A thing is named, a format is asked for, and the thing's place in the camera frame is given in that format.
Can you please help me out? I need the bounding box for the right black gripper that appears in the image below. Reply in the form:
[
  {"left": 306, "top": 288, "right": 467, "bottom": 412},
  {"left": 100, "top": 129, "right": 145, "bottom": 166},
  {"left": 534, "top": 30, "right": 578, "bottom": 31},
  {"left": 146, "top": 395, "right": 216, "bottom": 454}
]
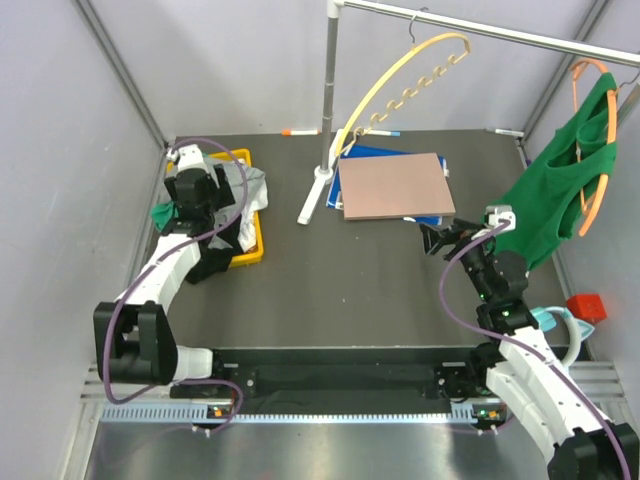
[{"left": 419, "top": 218, "right": 495, "bottom": 303}]

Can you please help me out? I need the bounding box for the grey tank top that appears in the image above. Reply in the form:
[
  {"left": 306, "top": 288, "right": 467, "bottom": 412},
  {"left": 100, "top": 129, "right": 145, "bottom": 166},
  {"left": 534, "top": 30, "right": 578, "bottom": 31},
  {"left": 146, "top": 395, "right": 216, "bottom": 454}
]
[{"left": 204, "top": 157, "right": 268, "bottom": 255}]

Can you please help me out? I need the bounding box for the yellow wooden hanger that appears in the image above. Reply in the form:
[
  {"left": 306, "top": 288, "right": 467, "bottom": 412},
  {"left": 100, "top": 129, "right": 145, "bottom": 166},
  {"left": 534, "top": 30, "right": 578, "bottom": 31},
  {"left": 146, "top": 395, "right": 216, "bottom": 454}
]
[{"left": 333, "top": 32, "right": 472, "bottom": 157}]

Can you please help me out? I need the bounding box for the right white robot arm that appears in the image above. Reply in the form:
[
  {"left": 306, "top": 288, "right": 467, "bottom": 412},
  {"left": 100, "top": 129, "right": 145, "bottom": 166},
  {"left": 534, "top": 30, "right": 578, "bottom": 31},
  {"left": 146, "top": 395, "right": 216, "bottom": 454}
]
[{"left": 420, "top": 220, "right": 639, "bottom": 479}]

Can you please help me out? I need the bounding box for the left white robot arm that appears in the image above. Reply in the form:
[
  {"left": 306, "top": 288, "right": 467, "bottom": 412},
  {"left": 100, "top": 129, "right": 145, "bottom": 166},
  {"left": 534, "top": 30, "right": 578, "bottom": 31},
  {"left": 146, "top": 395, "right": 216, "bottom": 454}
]
[{"left": 93, "top": 162, "right": 248, "bottom": 386}]

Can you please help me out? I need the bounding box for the green tank top hanging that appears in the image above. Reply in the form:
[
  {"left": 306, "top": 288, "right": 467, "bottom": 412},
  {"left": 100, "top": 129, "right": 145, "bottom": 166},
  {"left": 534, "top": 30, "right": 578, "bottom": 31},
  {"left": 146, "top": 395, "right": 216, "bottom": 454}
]
[{"left": 495, "top": 73, "right": 617, "bottom": 271}]

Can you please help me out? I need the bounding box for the orange plastic hanger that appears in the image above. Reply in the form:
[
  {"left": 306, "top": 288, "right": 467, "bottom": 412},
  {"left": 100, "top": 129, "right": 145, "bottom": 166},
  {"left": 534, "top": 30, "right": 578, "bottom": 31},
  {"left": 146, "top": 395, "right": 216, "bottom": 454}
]
[{"left": 570, "top": 58, "right": 618, "bottom": 237}]

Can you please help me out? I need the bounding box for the teal green garment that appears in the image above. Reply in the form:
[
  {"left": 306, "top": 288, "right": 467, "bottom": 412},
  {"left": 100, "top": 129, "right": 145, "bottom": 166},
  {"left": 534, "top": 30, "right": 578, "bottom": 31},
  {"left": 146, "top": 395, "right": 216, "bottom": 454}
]
[{"left": 151, "top": 201, "right": 177, "bottom": 232}]

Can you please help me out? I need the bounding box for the white garment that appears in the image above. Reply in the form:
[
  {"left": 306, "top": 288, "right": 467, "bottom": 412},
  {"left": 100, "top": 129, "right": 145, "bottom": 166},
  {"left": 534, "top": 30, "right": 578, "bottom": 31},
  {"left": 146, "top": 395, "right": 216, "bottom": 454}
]
[{"left": 238, "top": 212, "right": 257, "bottom": 253}]

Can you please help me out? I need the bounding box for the black garment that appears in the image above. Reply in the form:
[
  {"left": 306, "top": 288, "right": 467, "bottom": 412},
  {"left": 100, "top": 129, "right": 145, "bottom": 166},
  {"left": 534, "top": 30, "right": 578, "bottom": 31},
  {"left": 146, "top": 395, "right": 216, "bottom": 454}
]
[{"left": 186, "top": 217, "right": 244, "bottom": 285}]

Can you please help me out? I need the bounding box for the yellow plastic bin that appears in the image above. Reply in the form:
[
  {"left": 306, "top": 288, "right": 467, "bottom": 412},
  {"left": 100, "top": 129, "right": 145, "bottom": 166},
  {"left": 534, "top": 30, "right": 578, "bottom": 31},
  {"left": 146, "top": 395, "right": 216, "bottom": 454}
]
[{"left": 166, "top": 147, "right": 265, "bottom": 269}]

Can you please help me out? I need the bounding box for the orange capped marker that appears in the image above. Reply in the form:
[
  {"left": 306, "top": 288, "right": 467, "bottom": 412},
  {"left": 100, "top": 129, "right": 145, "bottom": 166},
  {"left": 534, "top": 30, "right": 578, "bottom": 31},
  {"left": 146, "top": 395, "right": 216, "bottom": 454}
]
[{"left": 281, "top": 129, "right": 320, "bottom": 137}]

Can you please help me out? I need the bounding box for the blue capped marker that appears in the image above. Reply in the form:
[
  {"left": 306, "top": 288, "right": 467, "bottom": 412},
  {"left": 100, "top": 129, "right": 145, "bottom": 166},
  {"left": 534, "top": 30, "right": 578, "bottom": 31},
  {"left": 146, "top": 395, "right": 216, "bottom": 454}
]
[{"left": 365, "top": 129, "right": 401, "bottom": 137}]

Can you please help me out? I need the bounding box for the black capped marker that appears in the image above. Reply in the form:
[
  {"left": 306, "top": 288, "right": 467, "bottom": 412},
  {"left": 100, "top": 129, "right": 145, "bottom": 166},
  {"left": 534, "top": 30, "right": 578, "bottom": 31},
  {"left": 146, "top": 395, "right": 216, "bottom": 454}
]
[{"left": 485, "top": 128, "right": 524, "bottom": 138}]

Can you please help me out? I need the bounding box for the red box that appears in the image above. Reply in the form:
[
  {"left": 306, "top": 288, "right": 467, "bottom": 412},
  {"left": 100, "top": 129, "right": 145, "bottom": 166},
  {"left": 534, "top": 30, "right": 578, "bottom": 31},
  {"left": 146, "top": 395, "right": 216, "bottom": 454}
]
[{"left": 566, "top": 293, "right": 608, "bottom": 324}]

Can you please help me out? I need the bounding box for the metal clothes rack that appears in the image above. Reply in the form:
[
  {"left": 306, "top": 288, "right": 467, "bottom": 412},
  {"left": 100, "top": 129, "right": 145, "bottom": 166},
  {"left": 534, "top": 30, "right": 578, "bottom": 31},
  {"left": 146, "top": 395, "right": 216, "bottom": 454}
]
[{"left": 297, "top": 1, "right": 639, "bottom": 225}]

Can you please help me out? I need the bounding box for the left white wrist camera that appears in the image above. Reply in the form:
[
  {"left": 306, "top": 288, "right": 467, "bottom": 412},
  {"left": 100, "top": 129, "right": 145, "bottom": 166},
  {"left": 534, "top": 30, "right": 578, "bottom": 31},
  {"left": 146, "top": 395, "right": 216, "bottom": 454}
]
[{"left": 166, "top": 144, "right": 207, "bottom": 174}]

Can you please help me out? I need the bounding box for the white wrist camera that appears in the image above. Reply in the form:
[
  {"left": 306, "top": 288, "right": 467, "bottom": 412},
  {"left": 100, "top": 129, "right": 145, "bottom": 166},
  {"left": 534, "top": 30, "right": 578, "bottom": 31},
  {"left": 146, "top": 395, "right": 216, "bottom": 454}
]
[
  {"left": 166, "top": 144, "right": 207, "bottom": 174},
  {"left": 484, "top": 205, "right": 516, "bottom": 232}
]

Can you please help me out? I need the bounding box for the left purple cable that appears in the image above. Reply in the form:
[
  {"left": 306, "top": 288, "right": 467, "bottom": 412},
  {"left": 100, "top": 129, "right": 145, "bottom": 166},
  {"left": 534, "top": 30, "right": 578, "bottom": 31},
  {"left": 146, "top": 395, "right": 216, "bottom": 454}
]
[{"left": 94, "top": 137, "right": 249, "bottom": 432}]

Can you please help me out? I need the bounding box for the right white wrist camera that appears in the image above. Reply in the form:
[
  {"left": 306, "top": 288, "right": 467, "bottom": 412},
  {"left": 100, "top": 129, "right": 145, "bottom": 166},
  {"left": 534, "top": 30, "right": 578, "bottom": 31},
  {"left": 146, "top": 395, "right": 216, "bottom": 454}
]
[{"left": 484, "top": 205, "right": 516, "bottom": 232}]

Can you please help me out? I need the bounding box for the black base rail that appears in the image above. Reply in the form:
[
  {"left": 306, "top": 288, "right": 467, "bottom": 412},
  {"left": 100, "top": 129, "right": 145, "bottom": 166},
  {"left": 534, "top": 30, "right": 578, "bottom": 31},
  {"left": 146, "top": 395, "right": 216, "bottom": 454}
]
[{"left": 169, "top": 345, "right": 501, "bottom": 414}]

